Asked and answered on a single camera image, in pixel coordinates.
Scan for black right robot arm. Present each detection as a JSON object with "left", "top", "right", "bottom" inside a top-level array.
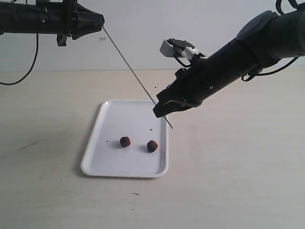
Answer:
[{"left": 153, "top": 0, "right": 305, "bottom": 117}]

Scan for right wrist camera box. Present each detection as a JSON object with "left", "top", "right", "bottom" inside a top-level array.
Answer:
[{"left": 159, "top": 38, "right": 207, "bottom": 60}]

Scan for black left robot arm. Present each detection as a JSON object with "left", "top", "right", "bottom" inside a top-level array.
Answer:
[{"left": 0, "top": 0, "right": 105, "bottom": 46}]

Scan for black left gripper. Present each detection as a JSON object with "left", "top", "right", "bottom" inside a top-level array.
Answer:
[{"left": 56, "top": 0, "right": 104, "bottom": 47}]

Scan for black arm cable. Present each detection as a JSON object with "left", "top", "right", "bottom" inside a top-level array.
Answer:
[
  {"left": 0, "top": 33, "right": 40, "bottom": 86},
  {"left": 241, "top": 56, "right": 301, "bottom": 82}
]

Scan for white rectangular plastic tray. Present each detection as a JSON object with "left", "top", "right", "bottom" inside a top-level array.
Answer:
[{"left": 80, "top": 99, "right": 169, "bottom": 178}]

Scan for thin metal skewer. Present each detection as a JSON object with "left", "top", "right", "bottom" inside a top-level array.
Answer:
[{"left": 102, "top": 26, "right": 173, "bottom": 130}]

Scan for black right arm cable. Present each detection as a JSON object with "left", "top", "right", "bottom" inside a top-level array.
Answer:
[{"left": 241, "top": 56, "right": 301, "bottom": 82}]

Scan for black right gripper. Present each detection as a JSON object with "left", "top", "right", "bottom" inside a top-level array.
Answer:
[{"left": 153, "top": 58, "right": 213, "bottom": 118}]

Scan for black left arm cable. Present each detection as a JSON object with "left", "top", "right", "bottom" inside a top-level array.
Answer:
[{"left": 0, "top": 33, "right": 40, "bottom": 86}]

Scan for dark red meatball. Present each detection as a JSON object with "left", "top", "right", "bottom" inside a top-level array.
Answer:
[
  {"left": 120, "top": 136, "right": 131, "bottom": 147},
  {"left": 147, "top": 140, "right": 158, "bottom": 153}
]

